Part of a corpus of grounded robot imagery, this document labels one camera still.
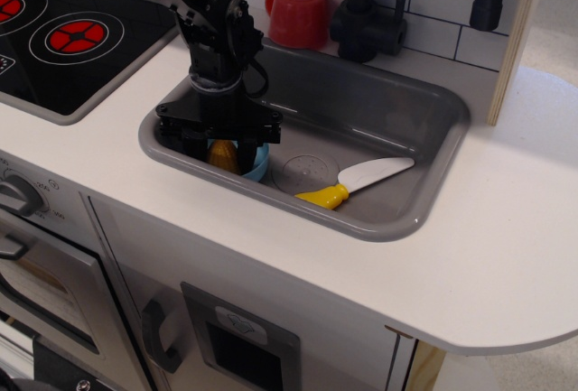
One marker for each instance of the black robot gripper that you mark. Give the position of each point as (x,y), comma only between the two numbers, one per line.
(230,115)

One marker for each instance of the yellow toy corn cob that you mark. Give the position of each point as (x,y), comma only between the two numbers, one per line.
(223,154)

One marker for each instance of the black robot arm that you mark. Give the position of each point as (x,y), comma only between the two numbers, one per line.
(226,82)

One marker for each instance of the light blue plastic bowl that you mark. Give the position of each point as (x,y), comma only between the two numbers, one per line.
(259,169)

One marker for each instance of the grey plastic sink basin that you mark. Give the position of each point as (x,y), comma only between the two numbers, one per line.
(338,113)

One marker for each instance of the red plastic cup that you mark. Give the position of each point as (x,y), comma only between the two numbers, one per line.
(298,24)

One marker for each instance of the black toy faucet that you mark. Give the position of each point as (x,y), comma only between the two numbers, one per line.
(363,30)

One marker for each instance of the black toy stovetop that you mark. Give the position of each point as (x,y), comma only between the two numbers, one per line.
(62,58)

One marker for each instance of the grey dispenser panel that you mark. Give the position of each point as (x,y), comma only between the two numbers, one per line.
(255,352)

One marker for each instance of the grey oven control knob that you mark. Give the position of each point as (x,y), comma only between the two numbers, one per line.
(21,197)

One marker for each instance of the grey oven door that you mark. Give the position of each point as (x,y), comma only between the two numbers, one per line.
(61,293)

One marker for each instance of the light wood side panel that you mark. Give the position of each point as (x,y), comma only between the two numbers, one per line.
(516,44)

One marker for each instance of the yellow handled toy spatula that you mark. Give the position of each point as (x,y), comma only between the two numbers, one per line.
(356,178)

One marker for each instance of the grey cabinet door handle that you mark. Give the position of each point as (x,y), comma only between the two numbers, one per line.
(152,319)

